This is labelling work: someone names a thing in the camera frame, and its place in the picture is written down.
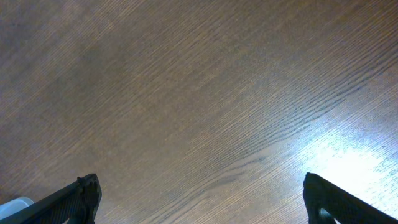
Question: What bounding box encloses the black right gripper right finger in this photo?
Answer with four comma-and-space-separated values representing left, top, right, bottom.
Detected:
303, 172, 397, 224

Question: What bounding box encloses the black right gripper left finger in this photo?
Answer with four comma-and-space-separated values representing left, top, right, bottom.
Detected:
1, 174, 102, 224

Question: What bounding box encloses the clear plastic storage container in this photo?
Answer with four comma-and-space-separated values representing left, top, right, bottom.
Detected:
0, 197, 34, 220

